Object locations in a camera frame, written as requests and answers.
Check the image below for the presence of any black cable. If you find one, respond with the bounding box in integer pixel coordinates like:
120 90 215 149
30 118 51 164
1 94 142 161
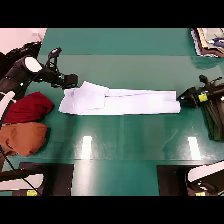
0 145 44 197

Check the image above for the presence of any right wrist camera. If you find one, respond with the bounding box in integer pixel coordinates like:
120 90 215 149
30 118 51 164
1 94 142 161
198 74 223 88

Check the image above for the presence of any red garment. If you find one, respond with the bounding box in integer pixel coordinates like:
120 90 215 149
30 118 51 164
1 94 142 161
3 91 55 125

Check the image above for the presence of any olive green garment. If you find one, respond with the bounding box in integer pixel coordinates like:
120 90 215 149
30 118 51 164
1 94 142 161
201 98 224 142

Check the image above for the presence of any orange garment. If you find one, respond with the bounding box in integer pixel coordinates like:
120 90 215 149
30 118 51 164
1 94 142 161
0 121 49 158

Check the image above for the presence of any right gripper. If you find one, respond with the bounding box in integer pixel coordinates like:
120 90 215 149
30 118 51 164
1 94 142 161
176 86 203 108

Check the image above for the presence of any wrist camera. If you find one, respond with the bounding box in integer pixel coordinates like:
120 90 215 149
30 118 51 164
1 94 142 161
45 47 63 76
198 74 223 88

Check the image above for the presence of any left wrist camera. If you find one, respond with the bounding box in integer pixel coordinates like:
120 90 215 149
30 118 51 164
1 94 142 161
45 47 63 76

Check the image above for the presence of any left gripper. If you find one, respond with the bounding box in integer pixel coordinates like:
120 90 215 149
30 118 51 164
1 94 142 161
61 73 80 90

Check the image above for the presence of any heap of clothes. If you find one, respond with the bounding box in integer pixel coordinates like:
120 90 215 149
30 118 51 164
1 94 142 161
190 27 224 59

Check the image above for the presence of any white shirt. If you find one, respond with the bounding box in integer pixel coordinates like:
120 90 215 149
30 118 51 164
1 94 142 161
58 80 182 116

